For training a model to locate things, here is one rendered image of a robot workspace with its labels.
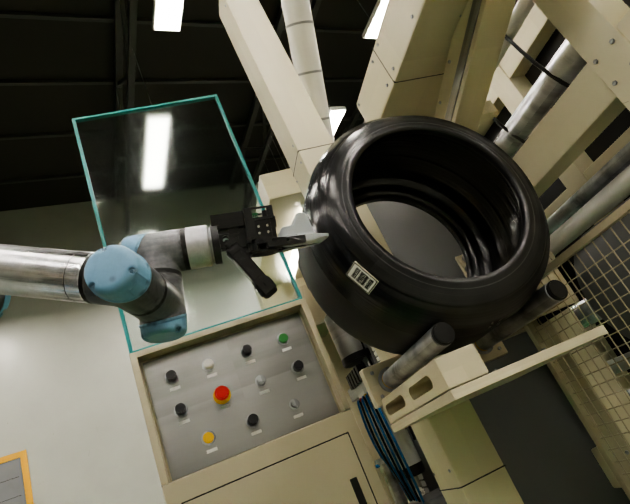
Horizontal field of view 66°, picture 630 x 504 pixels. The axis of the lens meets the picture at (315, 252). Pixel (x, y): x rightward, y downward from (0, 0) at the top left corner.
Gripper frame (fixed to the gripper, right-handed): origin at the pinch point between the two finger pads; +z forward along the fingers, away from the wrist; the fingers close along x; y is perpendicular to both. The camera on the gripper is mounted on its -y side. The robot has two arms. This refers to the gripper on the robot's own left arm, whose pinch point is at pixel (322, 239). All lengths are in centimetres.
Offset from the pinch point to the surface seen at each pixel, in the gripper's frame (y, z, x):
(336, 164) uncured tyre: 17.4, 8.2, 10.0
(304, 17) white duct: 109, 29, 95
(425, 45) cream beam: 53, 43, 27
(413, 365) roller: -27.4, 16.7, 11.7
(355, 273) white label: -7.0, 5.9, 3.1
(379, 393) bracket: -34.7, 13.1, 29.7
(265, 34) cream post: 90, 9, 75
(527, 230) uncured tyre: -3.9, 45.0, 4.6
